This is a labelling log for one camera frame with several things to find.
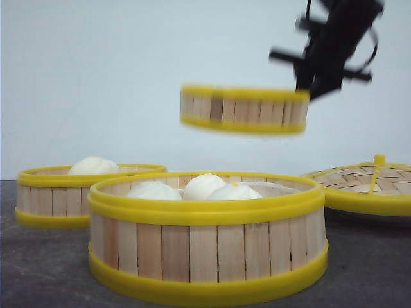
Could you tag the white bun front middle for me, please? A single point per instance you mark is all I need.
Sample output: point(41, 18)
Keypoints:
point(201, 186)

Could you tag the white plate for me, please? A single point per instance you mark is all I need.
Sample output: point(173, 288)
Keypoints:
point(370, 219)

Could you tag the white bun in left basket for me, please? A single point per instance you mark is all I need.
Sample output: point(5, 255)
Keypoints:
point(94, 166)

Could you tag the bamboo steamer basket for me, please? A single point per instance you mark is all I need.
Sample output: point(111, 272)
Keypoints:
point(49, 197)
point(244, 109)
point(198, 253)

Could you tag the woven bamboo steamer lid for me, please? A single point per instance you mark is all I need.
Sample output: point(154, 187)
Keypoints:
point(377, 188)

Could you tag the white bun front left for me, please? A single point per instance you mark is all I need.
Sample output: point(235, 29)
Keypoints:
point(154, 190)

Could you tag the white bun front right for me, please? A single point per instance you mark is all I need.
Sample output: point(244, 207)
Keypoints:
point(234, 192)

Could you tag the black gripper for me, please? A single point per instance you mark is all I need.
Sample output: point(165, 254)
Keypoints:
point(321, 67)

